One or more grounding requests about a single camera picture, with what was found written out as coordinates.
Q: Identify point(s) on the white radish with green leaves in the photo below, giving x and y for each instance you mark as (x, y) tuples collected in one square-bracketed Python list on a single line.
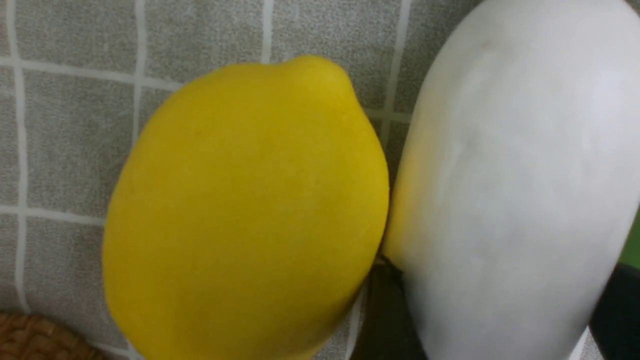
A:
[(519, 178)]

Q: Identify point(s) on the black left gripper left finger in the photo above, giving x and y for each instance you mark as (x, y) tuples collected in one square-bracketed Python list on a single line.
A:
[(388, 331)]

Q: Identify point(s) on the woven wicker basket green lining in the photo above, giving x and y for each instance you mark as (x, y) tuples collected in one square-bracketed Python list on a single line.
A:
[(34, 337)]

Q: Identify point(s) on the grey checked tablecloth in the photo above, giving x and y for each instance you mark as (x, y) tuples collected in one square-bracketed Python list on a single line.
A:
[(80, 78)]

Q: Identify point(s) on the yellow lemon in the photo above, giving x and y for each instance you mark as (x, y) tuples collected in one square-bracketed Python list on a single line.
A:
[(247, 215)]

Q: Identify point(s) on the small green block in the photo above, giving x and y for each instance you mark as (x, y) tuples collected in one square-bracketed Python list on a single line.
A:
[(631, 252)]

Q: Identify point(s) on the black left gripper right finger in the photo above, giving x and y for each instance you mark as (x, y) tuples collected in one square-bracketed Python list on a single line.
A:
[(615, 323)]

